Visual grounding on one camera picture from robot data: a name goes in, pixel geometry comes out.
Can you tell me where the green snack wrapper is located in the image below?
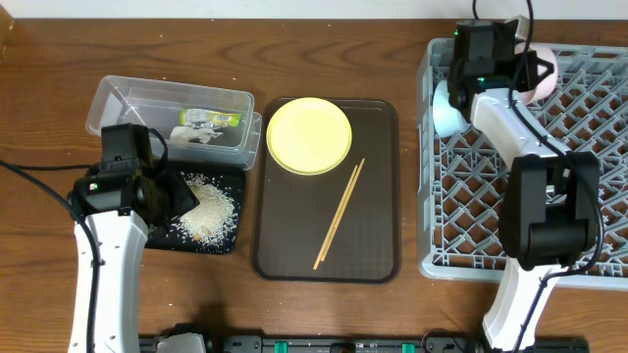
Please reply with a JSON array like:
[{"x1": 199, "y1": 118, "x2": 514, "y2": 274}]
[{"x1": 180, "y1": 109, "x2": 241, "y2": 128}]

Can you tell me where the grey plastic dishwasher rack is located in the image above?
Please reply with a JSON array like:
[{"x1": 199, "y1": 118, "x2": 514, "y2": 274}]
[{"x1": 416, "y1": 38, "x2": 627, "y2": 291}]

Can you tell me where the white bowl with rice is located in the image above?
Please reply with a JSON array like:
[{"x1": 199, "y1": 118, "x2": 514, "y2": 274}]
[{"x1": 516, "y1": 43, "x2": 558, "y2": 105}]

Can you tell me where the light blue bowl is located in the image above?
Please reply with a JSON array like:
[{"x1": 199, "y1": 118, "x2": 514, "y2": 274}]
[{"x1": 432, "y1": 79, "x2": 470, "y2": 137}]

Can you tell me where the rice pile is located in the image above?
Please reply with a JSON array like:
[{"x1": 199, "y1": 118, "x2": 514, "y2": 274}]
[{"x1": 172, "y1": 173, "x2": 238, "y2": 253}]

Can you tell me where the clear plastic bin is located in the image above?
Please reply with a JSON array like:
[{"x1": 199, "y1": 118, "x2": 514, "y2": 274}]
[{"x1": 86, "y1": 76, "x2": 262, "y2": 171}]

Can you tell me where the white tissue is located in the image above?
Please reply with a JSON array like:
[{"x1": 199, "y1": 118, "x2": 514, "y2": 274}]
[{"x1": 170, "y1": 126, "x2": 223, "y2": 144}]

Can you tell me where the wooden chopstick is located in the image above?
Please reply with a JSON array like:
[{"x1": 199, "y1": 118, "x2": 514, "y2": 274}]
[
  {"x1": 320, "y1": 159, "x2": 365, "y2": 263},
  {"x1": 313, "y1": 166, "x2": 357, "y2": 271}
]

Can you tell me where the dark brown serving tray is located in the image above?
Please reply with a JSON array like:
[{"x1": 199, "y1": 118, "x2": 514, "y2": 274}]
[{"x1": 252, "y1": 99, "x2": 400, "y2": 283}]

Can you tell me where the yellow round plate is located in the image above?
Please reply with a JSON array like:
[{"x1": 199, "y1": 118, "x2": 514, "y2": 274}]
[{"x1": 266, "y1": 97, "x2": 352, "y2": 176}]

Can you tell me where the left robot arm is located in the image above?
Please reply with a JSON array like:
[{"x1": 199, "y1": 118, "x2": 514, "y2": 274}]
[{"x1": 68, "y1": 124, "x2": 199, "y2": 352}]

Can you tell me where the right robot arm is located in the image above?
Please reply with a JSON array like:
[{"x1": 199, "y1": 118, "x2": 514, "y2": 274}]
[{"x1": 433, "y1": 17, "x2": 603, "y2": 352}]

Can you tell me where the black plastic tray bin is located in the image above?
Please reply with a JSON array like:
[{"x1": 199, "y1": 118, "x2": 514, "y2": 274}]
[{"x1": 146, "y1": 161, "x2": 245, "y2": 255}]

